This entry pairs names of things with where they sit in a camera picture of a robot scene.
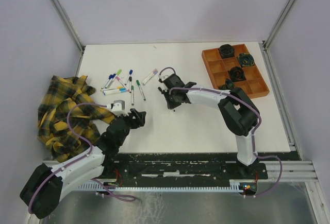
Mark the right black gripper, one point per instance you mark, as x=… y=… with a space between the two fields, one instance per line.
x=170 y=105

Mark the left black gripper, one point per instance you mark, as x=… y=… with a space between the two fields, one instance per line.
x=139 y=120

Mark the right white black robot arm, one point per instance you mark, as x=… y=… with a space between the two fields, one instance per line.
x=240 y=115

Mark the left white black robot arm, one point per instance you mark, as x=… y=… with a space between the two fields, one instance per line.
x=48 y=185

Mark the pastel purple highlighter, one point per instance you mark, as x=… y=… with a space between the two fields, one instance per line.
x=149 y=77

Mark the yellow capped highlighter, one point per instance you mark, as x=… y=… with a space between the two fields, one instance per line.
x=109 y=89

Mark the dark green rolled sock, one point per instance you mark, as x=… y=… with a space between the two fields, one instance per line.
x=228 y=85

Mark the black orange rolled sock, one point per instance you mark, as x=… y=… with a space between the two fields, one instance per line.
x=236 y=74

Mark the black rolled sock top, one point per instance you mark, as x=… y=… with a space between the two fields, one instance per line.
x=226 y=51

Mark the orange compartment tray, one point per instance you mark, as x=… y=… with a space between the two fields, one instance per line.
x=218 y=68

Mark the green blue rolled sock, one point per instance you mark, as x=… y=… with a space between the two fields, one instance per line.
x=246 y=60

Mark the yellow plaid cloth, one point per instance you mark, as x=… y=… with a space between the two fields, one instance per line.
x=66 y=117

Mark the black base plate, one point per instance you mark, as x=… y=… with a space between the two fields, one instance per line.
x=162 y=169

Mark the white cable duct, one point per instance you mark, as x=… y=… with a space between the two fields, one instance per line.
x=234 y=187

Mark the right aluminium frame post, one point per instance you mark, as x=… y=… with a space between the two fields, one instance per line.
x=279 y=23

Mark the aluminium frame post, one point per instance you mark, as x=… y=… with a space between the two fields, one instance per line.
x=67 y=24
x=279 y=23

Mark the left aluminium frame post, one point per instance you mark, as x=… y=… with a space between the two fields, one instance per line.
x=67 y=24

